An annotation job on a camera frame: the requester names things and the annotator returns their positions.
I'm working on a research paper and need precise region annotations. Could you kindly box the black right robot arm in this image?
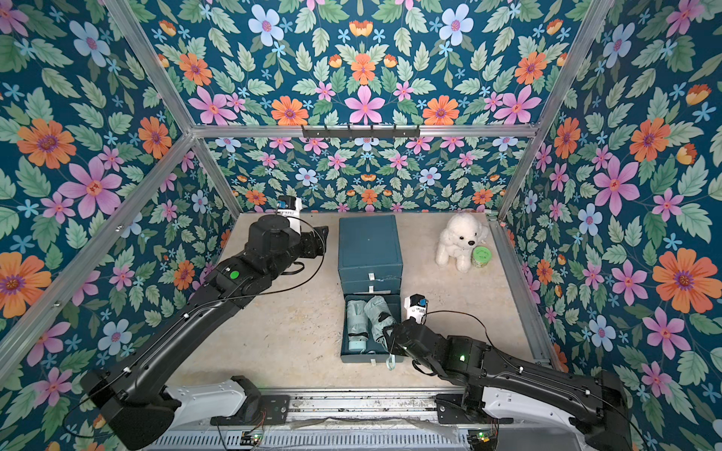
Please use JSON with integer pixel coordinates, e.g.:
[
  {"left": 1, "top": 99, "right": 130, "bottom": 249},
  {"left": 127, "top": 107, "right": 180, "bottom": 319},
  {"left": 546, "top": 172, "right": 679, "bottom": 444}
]
[{"left": 383, "top": 319, "right": 633, "bottom": 450}]

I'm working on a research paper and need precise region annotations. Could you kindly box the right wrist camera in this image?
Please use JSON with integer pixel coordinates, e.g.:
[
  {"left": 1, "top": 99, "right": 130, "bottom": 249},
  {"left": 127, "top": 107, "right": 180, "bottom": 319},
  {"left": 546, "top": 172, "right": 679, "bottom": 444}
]
[{"left": 403, "top": 294, "right": 429, "bottom": 324}]

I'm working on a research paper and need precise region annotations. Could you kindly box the white plush dog toy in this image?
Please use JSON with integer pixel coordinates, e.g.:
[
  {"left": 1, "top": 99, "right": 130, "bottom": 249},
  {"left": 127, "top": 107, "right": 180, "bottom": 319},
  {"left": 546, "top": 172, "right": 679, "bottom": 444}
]
[{"left": 435, "top": 212, "right": 490, "bottom": 272}]

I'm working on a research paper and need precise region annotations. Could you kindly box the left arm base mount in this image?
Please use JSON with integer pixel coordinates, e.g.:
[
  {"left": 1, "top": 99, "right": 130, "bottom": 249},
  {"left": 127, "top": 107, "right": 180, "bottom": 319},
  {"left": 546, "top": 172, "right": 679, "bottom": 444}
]
[{"left": 211, "top": 376, "right": 291, "bottom": 428}]

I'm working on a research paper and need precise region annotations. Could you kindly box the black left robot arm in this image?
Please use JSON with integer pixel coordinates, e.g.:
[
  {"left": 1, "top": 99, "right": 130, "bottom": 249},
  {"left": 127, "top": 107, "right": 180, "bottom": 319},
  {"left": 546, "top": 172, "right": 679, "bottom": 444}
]
[{"left": 81, "top": 215, "right": 329, "bottom": 450}]

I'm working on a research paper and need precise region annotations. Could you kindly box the teal drawer cabinet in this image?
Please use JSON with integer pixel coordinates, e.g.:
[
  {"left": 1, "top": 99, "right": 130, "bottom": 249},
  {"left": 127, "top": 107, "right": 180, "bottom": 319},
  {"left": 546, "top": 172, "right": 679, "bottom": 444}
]
[{"left": 338, "top": 215, "right": 403, "bottom": 364}]

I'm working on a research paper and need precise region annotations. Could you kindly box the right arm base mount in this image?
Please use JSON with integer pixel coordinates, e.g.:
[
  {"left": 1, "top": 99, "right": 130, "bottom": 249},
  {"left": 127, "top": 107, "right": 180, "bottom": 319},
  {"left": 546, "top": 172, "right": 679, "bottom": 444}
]
[{"left": 434, "top": 393, "right": 513, "bottom": 426}]

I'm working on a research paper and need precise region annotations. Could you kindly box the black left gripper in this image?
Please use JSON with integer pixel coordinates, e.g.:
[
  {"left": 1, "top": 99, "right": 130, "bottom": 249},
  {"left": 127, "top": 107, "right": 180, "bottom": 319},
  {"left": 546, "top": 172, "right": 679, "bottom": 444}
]
[{"left": 262, "top": 224, "right": 332, "bottom": 285}]

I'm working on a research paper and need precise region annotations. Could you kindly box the black hook rail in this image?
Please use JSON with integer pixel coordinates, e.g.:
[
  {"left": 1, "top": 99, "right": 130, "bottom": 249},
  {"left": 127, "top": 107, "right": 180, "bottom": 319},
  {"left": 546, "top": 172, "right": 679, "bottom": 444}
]
[{"left": 301, "top": 125, "right": 421, "bottom": 139}]

